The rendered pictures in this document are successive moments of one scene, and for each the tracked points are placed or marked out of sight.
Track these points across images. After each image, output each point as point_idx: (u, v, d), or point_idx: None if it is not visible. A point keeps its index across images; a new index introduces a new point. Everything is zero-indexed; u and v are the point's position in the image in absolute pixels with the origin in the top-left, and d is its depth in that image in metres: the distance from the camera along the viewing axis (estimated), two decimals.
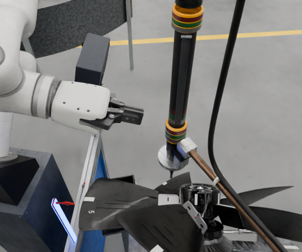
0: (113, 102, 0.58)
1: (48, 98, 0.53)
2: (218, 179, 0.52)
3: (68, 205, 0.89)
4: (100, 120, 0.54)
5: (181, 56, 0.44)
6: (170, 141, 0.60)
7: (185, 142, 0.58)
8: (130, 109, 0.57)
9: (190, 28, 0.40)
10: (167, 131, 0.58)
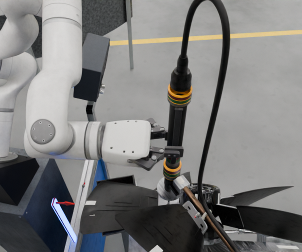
0: (155, 131, 0.64)
1: (98, 145, 0.61)
2: (206, 214, 0.63)
3: (68, 205, 0.89)
4: (142, 161, 0.59)
5: (175, 121, 0.55)
6: (167, 178, 0.71)
7: (179, 180, 0.69)
8: (170, 146, 0.61)
9: (181, 104, 0.51)
10: (165, 171, 0.70)
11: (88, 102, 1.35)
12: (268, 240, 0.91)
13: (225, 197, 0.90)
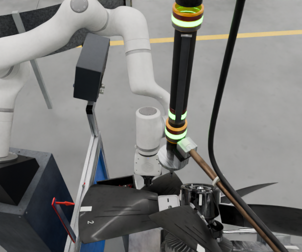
0: None
1: None
2: (218, 178, 0.52)
3: (68, 205, 0.89)
4: None
5: (181, 55, 0.43)
6: (170, 140, 0.60)
7: (185, 142, 0.58)
8: None
9: (190, 27, 0.40)
10: (167, 131, 0.58)
11: (88, 102, 1.35)
12: None
13: (225, 204, 0.82)
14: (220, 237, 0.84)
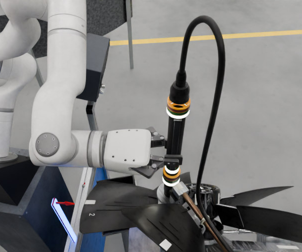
0: (155, 140, 0.66)
1: (100, 154, 0.63)
2: (204, 219, 0.66)
3: (68, 205, 0.89)
4: (143, 170, 0.62)
5: (174, 131, 0.57)
6: (167, 184, 0.73)
7: (178, 186, 0.72)
8: (169, 155, 0.63)
9: (180, 115, 0.54)
10: (164, 177, 0.72)
11: (88, 102, 1.35)
12: (268, 240, 0.91)
13: (221, 205, 0.80)
14: None
